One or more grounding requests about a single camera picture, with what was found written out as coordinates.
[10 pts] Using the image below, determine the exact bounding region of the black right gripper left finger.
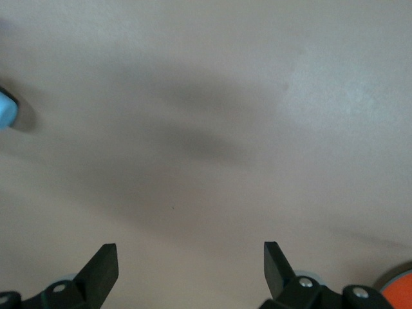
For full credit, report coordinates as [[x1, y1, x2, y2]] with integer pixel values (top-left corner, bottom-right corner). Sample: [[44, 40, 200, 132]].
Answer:
[[0, 243, 120, 309]]

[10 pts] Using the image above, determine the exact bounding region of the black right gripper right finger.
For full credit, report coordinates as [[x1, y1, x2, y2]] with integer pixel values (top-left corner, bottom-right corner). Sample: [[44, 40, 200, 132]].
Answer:
[[259, 241, 396, 309]]

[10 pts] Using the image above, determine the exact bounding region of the light blue cup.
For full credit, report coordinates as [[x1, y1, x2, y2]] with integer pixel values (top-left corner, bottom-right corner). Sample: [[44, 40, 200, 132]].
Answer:
[[0, 86, 20, 131]]

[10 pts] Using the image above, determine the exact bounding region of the orange can with grey lid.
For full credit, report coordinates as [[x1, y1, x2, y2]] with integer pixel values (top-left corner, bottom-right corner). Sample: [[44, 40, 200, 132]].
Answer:
[[372, 261, 412, 309]]

